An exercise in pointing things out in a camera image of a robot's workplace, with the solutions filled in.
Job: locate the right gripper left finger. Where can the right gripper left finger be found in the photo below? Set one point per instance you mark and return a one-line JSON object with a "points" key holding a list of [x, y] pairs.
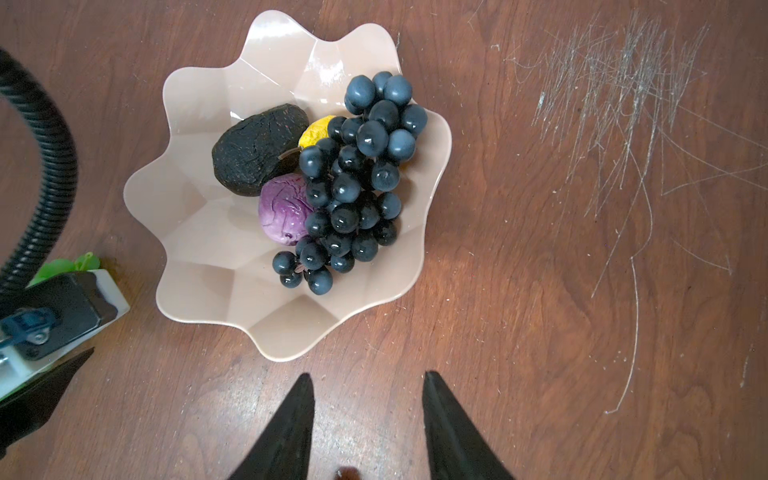
{"points": [[283, 449]]}

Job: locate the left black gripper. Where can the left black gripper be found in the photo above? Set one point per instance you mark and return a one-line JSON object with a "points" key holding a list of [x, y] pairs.
{"points": [[28, 409]]}

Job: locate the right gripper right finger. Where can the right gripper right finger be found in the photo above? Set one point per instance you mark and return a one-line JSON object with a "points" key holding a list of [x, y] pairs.
{"points": [[456, 449]]}

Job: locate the dark cherry pair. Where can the dark cherry pair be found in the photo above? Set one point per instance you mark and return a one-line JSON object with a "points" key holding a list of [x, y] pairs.
{"points": [[347, 473]]}

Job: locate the purple plum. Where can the purple plum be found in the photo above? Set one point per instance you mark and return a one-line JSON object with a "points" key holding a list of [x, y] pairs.
{"points": [[284, 209]]}

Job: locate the dark blue grape bunch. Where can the dark blue grape bunch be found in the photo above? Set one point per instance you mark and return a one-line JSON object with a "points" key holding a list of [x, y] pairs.
{"points": [[351, 180]]}

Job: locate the black avocado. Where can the black avocado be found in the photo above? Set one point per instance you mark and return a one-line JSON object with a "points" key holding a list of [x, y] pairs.
{"points": [[256, 150]]}

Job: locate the yellow lemon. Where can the yellow lemon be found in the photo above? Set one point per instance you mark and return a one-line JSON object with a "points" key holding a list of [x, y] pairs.
{"points": [[315, 132]]}

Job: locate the green grape bunch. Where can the green grape bunch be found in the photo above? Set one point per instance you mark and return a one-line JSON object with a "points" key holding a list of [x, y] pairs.
{"points": [[85, 262]]}

